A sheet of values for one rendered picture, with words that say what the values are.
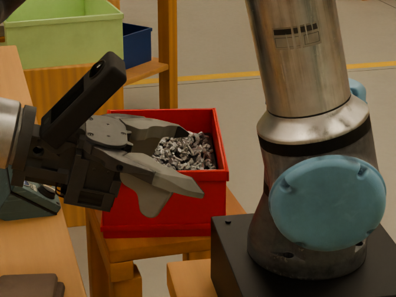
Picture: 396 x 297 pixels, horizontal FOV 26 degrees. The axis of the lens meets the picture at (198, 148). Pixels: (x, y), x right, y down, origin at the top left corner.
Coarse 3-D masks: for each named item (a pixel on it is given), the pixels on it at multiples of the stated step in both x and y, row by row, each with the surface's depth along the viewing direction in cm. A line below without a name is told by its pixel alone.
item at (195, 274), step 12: (168, 264) 125; (180, 264) 125; (192, 264) 125; (204, 264) 125; (168, 276) 124; (180, 276) 122; (192, 276) 122; (204, 276) 122; (168, 288) 125; (180, 288) 119; (192, 288) 119; (204, 288) 119
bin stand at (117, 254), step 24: (96, 216) 151; (96, 240) 154; (120, 240) 142; (144, 240) 142; (168, 240) 142; (192, 240) 142; (96, 264) 172; (120, 264) 140; (96, 288) 174; (120, 288) 142
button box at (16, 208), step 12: (0, 168) 136; (0, 180) 133; (0, 192) 130; (12, 192) 125; (24, 192) 126; (36, 192) 127; (0, 204) 126; (12, 204) 126; (24, 204) 126; (36, 204) 127; (48, 204) 127; (60, 204) 129; (0, 216) 126; (12, 216) 127; (24, 216) 127; (36, 216) 128
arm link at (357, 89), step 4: (352, 80) 101; (352, 84) 99; (356, 84) 99; (360, 84) 100; (352, 88) 98; (356, 88) 98; (360, 88) 98; (364, 88) 99; (352, 92) 98; (356, 92) 97; (360, 92) 98; (364, 92) 99; (356, 96) 97; (360, 96) 98; (364, 96) 99; (364, 100) 99; (264, 168) 106; (264, 172) 106; (264, 176) 106
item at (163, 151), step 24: (168, 120) 167; (192, 120) 168; (216, 120) 161; (168, 144) 159; (192, 144) 162; (216, 144) 156; (192, 168) 150; (216, 168) 152; (120, 192) 140; (216, 192) 140; (120, 216) 141; (144, 216) 141; (168, 216) 142; (192, 216) 142
